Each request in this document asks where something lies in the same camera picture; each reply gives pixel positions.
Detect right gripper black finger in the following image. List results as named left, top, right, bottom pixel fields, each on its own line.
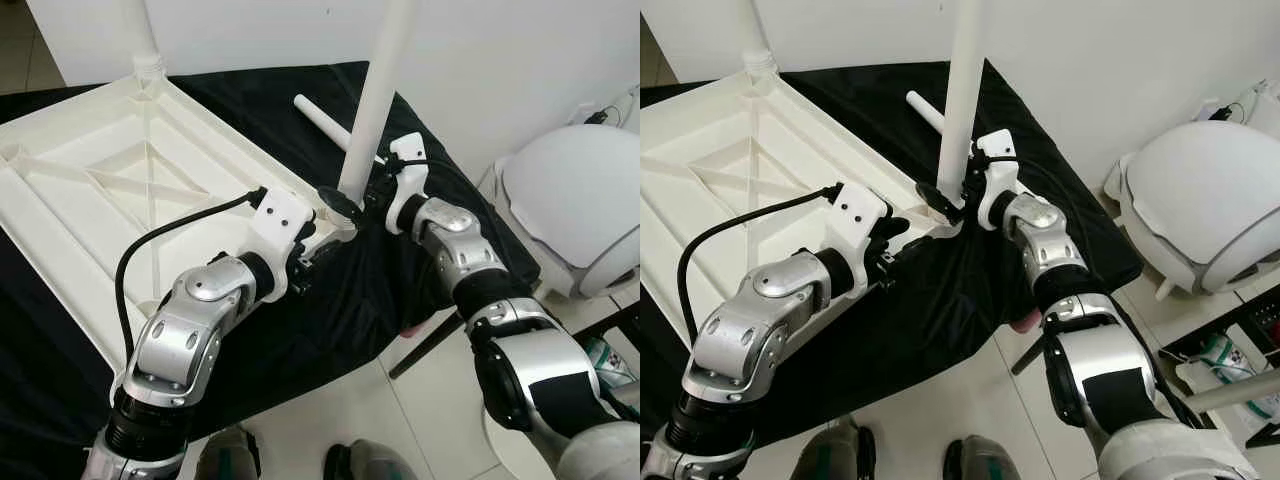
left=915, top=181, right=962, bottom=220
left=317, top=186, right=364, bottom=224

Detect white plastic table top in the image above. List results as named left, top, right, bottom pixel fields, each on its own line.
left=0, top=75, right=361, bottom=381
left=640, top=70, right=966, bottom=331

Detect black table cloth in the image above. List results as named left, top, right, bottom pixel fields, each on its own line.
left=640, top=58, right=1143, bottom=446
left=0, top=60, right=531, bottom=480

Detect white plastic chair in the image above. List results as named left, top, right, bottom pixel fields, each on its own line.
left=1105, top=120, right=1280, bottom=301
left=490, top=122, right=641, bottom=301

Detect grey green robot left leg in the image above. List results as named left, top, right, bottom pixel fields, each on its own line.
left=795, top=420, right=876, bottom=480
left=195, top=425, right=261, bottom=480

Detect grey green robot leg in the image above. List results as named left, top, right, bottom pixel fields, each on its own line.
left=323, top=440, right=416, bottom=480
left=195, top=425, right=261, bottom=480
left=795, top=420, right=876, bottom=480
left=945, top=435, right=1021, bottom=480

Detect grey green robot right leg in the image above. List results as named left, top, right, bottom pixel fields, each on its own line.
left=945, top=435, right=1021, bottom=480
left=323, top=440, right=416, bottom=480

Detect green white packet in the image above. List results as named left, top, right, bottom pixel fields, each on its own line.
left=585, top=335, right=636, bottom=388
left=1195, top=330, right=1261, bottom=386

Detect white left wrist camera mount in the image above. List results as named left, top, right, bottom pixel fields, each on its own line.
left=250, top=188, right=316, bottom=301
left=832, top=182, right=891, bottom=261

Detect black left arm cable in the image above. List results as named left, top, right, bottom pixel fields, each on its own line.
left=115, top=188, right=269, bottom=361
left=677, top=185, right=841, bottom=346

